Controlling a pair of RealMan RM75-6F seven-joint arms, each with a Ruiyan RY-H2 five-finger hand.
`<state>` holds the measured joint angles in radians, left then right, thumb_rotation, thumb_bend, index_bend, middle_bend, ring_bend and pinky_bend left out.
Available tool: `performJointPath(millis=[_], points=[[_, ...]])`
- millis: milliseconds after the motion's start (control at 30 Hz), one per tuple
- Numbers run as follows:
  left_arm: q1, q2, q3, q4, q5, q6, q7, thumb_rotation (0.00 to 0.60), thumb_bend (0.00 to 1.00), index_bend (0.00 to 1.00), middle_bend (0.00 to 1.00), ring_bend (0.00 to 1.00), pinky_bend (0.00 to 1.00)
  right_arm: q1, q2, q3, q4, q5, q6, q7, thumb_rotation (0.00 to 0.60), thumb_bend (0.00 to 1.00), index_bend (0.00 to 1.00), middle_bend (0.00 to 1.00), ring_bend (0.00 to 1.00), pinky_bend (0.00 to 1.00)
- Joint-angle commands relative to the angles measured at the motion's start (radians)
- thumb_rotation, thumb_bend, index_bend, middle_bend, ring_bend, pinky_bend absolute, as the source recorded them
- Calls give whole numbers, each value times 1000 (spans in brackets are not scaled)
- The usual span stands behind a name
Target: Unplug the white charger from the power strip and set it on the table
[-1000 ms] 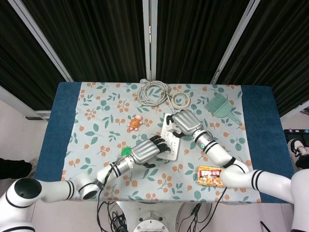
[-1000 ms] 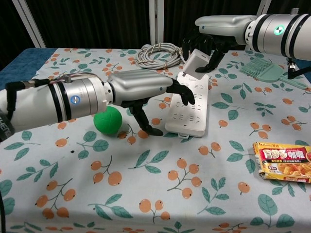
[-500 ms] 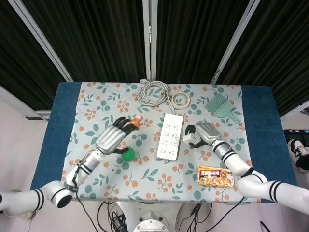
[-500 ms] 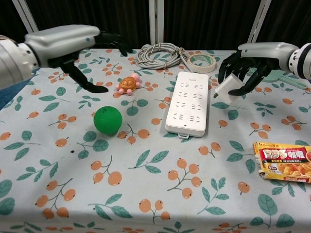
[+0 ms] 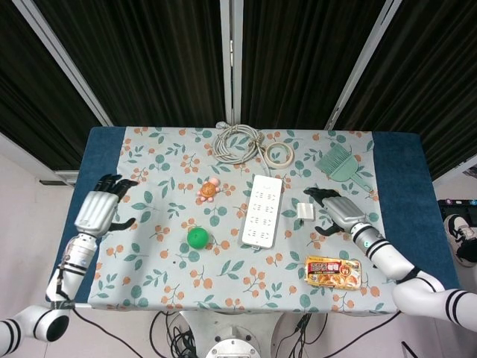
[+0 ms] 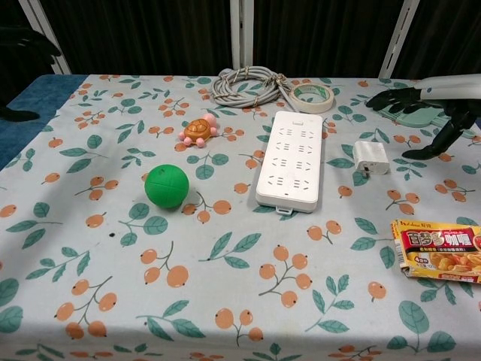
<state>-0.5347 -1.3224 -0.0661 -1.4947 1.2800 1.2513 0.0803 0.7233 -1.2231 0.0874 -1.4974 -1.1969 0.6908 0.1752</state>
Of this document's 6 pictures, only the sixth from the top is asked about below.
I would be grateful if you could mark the green ball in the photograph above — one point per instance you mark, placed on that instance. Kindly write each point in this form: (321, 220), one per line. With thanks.
(167, 186)

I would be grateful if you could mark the mint green mini dustpan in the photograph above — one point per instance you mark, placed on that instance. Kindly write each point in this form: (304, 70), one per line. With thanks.
(417, 120)

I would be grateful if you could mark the blue table cover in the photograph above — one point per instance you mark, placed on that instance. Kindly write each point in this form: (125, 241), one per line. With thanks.
(37, 97)

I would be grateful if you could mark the mint green mini brush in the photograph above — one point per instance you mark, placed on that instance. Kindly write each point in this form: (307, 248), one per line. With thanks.
(387, 114)

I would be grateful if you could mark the floral tablecloth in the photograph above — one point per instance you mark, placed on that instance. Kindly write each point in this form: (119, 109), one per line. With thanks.
(225, 270)

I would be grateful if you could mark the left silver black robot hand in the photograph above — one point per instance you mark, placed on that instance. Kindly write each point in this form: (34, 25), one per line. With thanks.
(30, 39)

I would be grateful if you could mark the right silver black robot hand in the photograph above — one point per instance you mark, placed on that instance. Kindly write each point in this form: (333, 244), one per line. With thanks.
(447, 90)

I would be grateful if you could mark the white frame post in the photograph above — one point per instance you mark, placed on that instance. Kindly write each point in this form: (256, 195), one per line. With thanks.
(45, 34)
(242, 34)
(402, 37)

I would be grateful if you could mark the orange pink turtle toy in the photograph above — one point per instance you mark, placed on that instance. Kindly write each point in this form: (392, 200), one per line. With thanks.
(197, 129)

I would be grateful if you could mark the yellow red curry box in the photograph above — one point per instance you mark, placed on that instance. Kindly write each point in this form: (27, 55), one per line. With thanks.
(439, 252)

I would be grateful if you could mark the beige tape roll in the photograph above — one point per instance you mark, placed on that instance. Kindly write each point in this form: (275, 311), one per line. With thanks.
(323, 105)

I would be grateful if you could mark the white charger block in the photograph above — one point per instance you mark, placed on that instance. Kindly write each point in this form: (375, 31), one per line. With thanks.
(370, 158)

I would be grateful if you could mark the white power strip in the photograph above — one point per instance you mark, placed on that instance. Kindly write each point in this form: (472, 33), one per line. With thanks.
(289, 161)

